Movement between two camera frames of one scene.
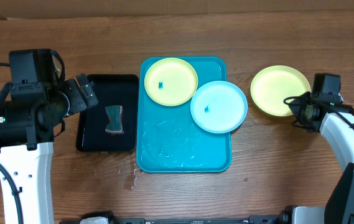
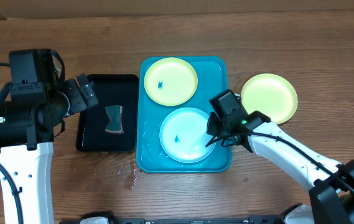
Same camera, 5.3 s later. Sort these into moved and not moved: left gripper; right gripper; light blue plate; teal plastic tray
Moved: light blue plate; right gripper
Not moved: teal plastic tray; left gripper
